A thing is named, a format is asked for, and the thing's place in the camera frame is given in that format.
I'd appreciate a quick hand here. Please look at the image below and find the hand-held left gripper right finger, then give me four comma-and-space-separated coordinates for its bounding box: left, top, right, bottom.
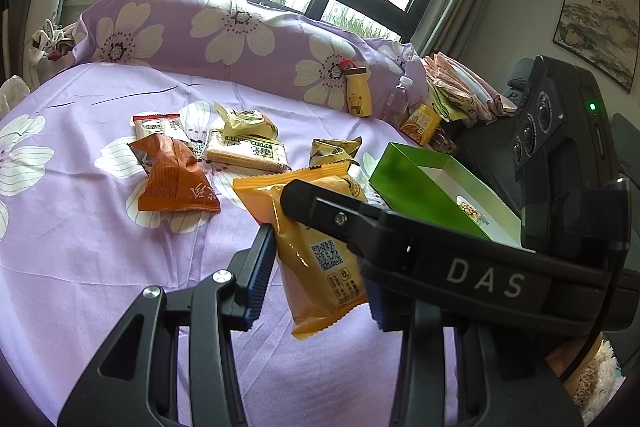
370, 302, 586, 427

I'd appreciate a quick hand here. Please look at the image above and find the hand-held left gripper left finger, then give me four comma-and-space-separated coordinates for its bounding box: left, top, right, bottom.
57, 224, 276, 427

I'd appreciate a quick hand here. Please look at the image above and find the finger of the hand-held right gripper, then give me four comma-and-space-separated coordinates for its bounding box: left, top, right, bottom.
280, 179, 387, 258

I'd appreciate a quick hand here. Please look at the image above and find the yellow snack packet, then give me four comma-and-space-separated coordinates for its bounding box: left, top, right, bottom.
232, 167, 372, 341

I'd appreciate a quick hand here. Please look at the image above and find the gold snack packet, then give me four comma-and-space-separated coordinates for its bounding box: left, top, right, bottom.
307, 136, 362, 168

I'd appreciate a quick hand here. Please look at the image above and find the green cardboard box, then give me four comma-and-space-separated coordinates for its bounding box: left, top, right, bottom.
368, 142, 537, 254

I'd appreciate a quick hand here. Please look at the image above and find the cream cracker packet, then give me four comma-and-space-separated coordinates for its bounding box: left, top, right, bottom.
202, 129, 292, 173

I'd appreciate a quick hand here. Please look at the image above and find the yellow bear bottle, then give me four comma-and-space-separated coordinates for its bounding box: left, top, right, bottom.
344, 65, 372, 118

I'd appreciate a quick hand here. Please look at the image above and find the black bag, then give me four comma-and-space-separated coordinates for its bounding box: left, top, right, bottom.
456, 122, 523, 210

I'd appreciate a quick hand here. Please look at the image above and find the pale yellow crumpled packet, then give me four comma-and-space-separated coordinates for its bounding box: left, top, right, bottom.
213, 101, 279, 140

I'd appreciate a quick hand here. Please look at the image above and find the clear plastic bottle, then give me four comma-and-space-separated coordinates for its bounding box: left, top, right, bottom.
382, 76, 415, 128

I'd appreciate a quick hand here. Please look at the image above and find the small orange carton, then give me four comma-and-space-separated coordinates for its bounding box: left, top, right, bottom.
405, 103, 444, 146

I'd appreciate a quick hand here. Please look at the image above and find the orange snack packet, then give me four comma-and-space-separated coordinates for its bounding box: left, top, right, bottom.
127, 134, 221, 213

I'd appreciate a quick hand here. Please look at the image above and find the pile of folded cloths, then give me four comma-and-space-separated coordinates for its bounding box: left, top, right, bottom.
420, 52, 517, 128

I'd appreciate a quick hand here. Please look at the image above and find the red and white snack packet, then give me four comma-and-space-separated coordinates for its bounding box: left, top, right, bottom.
131, 112, 195, 154

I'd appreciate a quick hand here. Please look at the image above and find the purple floral bed sheet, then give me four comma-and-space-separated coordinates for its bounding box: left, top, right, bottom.
0, 62, 461, 427

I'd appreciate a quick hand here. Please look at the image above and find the purple floral pillow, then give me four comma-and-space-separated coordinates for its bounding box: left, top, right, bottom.
72, 0, 432, 118

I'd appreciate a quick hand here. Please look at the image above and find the framed landscape painting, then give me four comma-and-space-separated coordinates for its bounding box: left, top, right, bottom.
552, 0, 640, 94

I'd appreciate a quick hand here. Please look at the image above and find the white crumpled plastic bag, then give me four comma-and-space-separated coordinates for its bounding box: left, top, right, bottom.
0, 76, 32, 118

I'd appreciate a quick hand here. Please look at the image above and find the white knotted plastic bag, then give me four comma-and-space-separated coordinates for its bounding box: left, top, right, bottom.
29, 19, 77, 64

